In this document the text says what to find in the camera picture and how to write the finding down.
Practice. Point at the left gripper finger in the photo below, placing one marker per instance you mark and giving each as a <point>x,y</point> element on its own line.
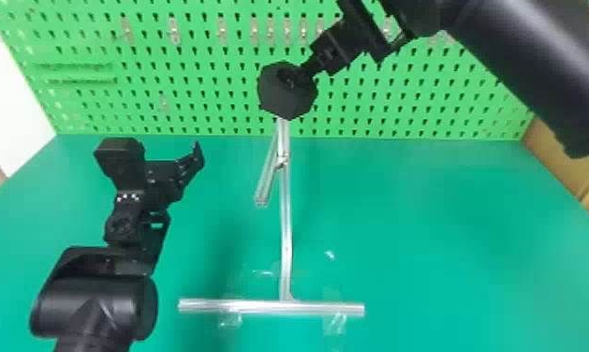
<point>192,162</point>

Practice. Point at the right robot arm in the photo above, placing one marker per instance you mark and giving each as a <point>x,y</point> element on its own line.
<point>535,54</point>

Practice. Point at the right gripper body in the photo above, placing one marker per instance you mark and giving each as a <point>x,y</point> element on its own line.
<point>349,43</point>

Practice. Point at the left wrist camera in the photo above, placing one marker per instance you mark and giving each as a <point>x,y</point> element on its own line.
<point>119,159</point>

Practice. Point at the black nut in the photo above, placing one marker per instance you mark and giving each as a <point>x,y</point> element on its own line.
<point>285,93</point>

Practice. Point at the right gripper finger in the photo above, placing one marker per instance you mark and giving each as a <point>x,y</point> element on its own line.
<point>314,68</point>

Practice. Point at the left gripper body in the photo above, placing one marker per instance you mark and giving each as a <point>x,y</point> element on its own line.
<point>162,181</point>

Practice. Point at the white panel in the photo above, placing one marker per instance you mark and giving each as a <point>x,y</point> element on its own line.
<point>6,98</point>

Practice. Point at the metal stand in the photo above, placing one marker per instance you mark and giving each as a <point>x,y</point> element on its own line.
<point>285,221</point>

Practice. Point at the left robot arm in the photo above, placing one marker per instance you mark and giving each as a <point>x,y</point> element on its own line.
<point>95,305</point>

